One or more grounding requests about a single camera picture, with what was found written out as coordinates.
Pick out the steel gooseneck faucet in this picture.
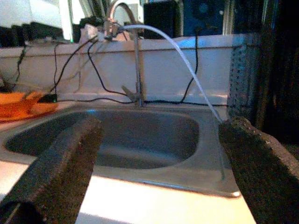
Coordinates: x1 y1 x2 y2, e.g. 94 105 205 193
104 0 147 108

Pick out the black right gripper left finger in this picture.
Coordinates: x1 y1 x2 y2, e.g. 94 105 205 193
0 116 105 224

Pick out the black kitchen appliance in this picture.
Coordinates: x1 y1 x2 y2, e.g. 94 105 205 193
227 0 299 145

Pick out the white flexible hose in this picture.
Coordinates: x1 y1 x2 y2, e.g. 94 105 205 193
121 24 224 124

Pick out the orange bowl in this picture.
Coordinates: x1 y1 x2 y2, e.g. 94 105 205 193
0 91 44 119

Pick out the stainless steel kitchen sink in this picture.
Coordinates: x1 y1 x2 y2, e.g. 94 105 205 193
0 107 242 199

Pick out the black rectangular box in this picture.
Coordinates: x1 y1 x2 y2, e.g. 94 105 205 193
142 0 184 39

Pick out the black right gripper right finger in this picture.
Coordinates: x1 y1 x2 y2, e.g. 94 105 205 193
218 116 299 224

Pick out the black power adapter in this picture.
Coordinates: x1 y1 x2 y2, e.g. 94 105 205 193
37 93 58 104

